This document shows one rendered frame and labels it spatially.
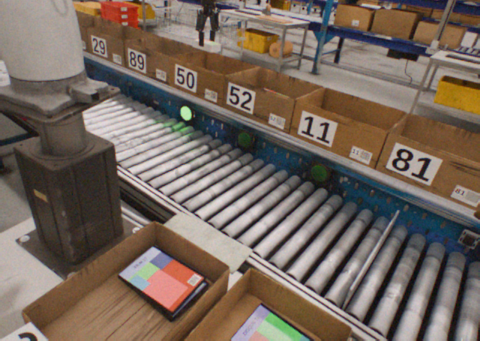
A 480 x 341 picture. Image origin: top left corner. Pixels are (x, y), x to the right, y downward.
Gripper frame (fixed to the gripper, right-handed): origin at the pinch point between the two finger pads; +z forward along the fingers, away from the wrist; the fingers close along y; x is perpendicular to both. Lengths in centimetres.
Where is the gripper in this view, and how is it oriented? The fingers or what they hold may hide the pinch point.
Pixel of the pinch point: (206, 40)
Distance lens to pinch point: 180.8
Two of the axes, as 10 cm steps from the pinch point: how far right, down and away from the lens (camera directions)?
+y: 6.1, -3.5, 7.1
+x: -7.8, -3.9, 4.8
